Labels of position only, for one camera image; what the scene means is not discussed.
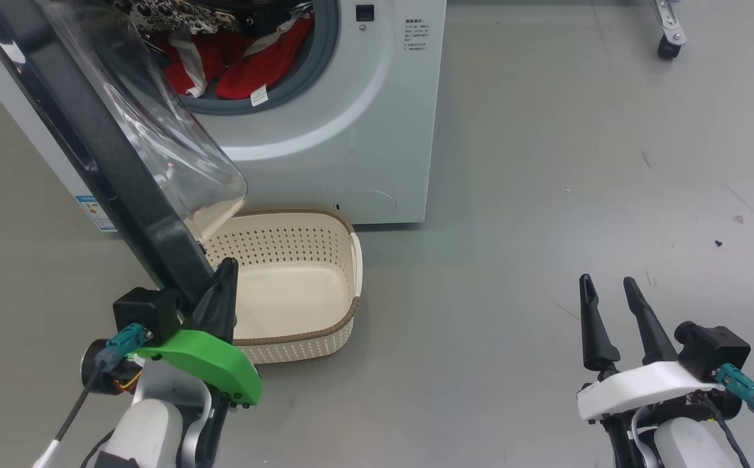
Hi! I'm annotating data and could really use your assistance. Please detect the black round glass machine door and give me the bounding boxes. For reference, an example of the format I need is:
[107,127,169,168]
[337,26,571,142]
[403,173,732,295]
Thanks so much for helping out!
[0,0,249,310]

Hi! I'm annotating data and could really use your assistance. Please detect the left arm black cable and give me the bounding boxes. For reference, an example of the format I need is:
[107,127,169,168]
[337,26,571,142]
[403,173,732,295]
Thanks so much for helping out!
[32,323,153,468]

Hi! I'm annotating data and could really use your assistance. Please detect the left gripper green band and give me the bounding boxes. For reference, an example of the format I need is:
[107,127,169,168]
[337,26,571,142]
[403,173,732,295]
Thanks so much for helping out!
[81,257,263,468]

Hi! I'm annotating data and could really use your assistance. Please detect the blue white energy label sticker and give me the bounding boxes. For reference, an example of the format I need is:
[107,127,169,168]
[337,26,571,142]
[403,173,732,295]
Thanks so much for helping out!
[75,194,118,233]

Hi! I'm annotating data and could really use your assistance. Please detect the metal cart leg with caster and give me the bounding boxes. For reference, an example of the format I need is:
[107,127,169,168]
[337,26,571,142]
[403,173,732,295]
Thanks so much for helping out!
[650,0,688,61]

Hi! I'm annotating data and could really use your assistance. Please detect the red garment with white tag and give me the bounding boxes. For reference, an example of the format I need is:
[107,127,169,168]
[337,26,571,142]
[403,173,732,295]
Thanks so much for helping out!
[216,10,317,109]

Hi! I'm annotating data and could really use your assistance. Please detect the cream perforated laundry basket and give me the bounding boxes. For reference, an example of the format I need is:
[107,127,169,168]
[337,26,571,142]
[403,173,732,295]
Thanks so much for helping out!
[200,208,363,365]

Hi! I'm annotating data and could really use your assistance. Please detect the white front-load washing machine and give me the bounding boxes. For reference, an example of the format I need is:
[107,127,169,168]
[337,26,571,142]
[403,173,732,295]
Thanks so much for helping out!
[0,0,448,233]

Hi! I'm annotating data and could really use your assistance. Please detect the red and white garment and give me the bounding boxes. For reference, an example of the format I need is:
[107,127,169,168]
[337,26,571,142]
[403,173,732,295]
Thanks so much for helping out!
[151,29,218,98]

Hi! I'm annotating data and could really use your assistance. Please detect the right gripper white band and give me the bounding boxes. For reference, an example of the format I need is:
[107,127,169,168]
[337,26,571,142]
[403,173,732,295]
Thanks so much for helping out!
[577,274,743,468]

